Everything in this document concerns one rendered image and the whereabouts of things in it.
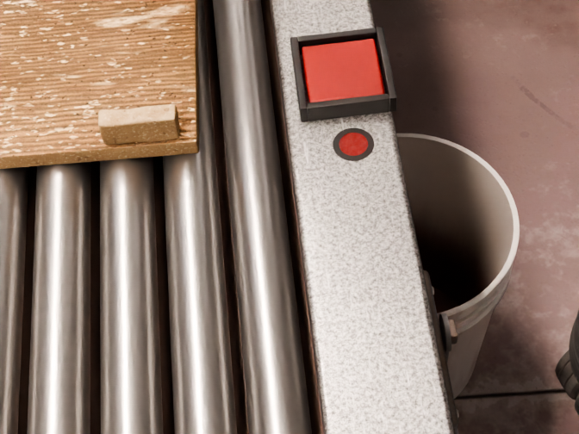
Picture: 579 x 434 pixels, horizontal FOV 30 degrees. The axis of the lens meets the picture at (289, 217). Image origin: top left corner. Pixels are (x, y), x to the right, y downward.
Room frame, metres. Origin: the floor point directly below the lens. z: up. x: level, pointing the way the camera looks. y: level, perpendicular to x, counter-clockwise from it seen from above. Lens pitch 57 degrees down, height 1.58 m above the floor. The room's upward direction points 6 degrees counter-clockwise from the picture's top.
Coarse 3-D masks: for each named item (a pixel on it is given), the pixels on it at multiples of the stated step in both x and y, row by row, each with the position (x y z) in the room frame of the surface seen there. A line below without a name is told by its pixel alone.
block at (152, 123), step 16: (112, 112) 0.52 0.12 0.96; (128, 112) 0.52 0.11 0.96; (144, 112) 0.52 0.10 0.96; (160, 112) 0.52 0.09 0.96; (176, 112) 0.52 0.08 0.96; (112, 128) 0.51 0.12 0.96; (128, 128) 0.51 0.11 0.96; (144, 128) 0.51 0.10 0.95; (160, 128) 0.51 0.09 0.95; (176, 128) 0.51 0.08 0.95; (112, 144) 0.51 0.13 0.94
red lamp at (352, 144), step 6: (342, 138) 0.51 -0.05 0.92; (348, 138) 0.51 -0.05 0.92; (354, 138) 0.51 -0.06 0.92; (360, 138) 0.51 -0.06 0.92; (342, 144) 0.50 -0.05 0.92; (348, 144) 0.50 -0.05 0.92; (354, 144) 0.50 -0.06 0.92; (360, 144) 0.50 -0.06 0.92; (366, 144) 0.50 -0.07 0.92; (342, 150) 0.50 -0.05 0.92; (348, 150) 0.50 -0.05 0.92; (354, 150) 0.50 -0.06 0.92; (360, 150) 0.50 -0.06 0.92
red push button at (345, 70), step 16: (304, 48) 0.59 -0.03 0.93; (320, 48) 0.59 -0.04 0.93; (336, 48) 0.59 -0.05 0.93; (352, 48) 0.59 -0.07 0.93; (368, 48) 0.59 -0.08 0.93; (304, 64) 0.58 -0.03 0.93; (320, 64) 0.58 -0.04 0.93; (336, 64) 0.57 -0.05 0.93; (352, 64) 0.57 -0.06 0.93; (368, 64) 0.57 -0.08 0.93; (320, 80) 0.56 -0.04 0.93; (336, 80) 0.56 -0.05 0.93; (352, 80) 0.55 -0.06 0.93; (368, 80) 0.55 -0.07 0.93; (320, 96) 0.54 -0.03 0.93; (336, 96) 0.54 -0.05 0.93; (352, 96) 0.54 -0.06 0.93
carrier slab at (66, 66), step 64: (0, 0) 0.68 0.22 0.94; (64, 0) 0.67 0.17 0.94; (128, 0) 0.66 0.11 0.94; (192, 0) 0.65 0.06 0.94; (0, 64) 0.61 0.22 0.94; (64, 64) 0.60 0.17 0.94; (128, 64) 0.59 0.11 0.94; (192, 64) 0.58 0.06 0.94; (0, 128) 0.54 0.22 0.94; (64, 128) 0.53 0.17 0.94; (192, 128) 0.52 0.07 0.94
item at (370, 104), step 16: (336, 32) 0.60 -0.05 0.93; (352, 32) 0.60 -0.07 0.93; (368, 32) 0.60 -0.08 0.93; (384, 48) 0.58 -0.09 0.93; (384, 64) 0.57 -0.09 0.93; (384, 80) 0.56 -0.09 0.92; (304, 96) 0.54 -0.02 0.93; (368, 96) 0.53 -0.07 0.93; (384, 96) 0.53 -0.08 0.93; (304, 112) 0.53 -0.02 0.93; (320, 112) 0.53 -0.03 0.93; (336, 112) 0.53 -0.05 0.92; (352, 112) 0.53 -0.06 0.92; (368, 112) 0.53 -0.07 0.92; (384, 112) 0.53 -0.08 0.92
